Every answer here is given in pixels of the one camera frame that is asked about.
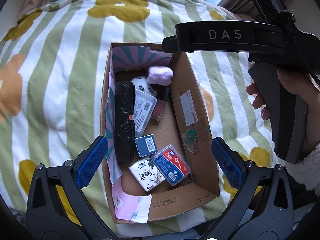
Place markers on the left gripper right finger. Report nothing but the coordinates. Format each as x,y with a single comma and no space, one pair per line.
262,207

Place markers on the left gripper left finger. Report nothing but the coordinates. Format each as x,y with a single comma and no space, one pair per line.
57,208

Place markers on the floral tissue pack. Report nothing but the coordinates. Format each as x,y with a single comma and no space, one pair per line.
146,173

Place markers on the red blue floss box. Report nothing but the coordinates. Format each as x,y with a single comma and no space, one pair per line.
171,165

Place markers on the small blue white box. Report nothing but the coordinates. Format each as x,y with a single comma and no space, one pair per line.
146,145

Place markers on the pink fluffy towel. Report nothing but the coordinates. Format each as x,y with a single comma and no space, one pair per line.
159,75

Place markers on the black garbage bag roll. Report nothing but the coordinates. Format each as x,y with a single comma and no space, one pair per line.
124,129

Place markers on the pink cardboard box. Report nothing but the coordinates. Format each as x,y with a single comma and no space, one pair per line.
184,124

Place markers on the clear plastic case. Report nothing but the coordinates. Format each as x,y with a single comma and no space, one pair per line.
143,109

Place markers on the black white spotted sock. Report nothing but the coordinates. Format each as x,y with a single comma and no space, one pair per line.
141,84

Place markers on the white fluffy sleeve forearm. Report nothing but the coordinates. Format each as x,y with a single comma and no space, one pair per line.
307,171

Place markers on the person's right hand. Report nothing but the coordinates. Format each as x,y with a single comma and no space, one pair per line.
305,88

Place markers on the right brown curtain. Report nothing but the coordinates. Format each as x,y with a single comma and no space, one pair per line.
240,2

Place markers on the striped floral blanket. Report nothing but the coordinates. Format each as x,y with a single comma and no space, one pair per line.
52,67

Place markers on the white headboard panel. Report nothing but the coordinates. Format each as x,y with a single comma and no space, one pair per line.
10,10

